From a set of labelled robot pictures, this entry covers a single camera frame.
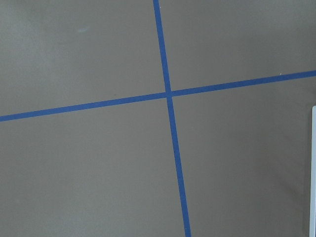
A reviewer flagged white wire cup holder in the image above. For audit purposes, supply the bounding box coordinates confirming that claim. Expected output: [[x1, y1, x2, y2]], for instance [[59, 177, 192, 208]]
[[309, 106, 316, 237]]

